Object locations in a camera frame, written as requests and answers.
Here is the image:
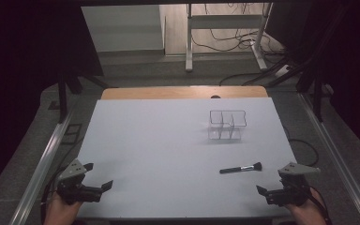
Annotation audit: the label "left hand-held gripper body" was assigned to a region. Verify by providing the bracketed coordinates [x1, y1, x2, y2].
[55, 158, 103, 206]

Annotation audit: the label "clear acrylic organizer box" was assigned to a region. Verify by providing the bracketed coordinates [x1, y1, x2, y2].
[207, 109, 248, 141]

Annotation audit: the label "white metal desk frame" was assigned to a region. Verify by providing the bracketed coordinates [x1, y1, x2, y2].
[185, 3, 275, 73]

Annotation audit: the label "white power strip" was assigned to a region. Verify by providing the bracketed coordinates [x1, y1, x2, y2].
[274, 64, 293, 78]

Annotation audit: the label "black floor cable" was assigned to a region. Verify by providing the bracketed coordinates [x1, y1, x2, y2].
[218, 72, 263, 87]

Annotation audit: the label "right hand-held gripper cable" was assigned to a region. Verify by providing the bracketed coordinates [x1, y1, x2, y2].
[292, 181, 332, 225]

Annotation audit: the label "person's left hand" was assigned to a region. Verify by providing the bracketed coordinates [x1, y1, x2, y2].
[42, 190, 83, 225]

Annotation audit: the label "hanging black cables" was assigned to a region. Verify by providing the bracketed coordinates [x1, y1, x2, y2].
[189, 3, 284, 54]

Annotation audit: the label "looped black cable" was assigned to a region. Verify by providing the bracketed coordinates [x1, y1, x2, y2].
[288, 138, 321, 168]

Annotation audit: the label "white cabinet panel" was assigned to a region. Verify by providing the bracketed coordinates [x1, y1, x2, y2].
[81, 4, 165, 53]

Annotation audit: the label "person's right hand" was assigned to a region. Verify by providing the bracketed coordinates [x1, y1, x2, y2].
[284, 187, 328, 225]

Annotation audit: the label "hand-held gripper cable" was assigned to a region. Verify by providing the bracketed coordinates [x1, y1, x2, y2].
[292, 181, 332, 225]
[39, 170, 64, 225]

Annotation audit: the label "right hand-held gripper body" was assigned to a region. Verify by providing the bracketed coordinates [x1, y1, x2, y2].
[265, 161, 322, 208]

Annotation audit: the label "aluminium rail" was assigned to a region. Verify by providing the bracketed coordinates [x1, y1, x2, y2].
[8, 112, 73, 225]
[297, 93, 360, 225]

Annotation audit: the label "black metal stand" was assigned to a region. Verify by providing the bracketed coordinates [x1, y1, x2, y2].
[311, 74, 325, 123]
[56, 72, 83, 124]

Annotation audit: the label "left hand-held gripper cable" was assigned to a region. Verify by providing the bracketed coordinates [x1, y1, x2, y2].
[39, 170, 64, 225]

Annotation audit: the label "black curtain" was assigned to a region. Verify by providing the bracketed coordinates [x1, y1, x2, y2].
[0, 0, 105, 201]
[264, 0, 360, 155]

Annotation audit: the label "black makeup brush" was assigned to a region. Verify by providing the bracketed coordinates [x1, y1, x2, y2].
[218, 161, 263, 175]

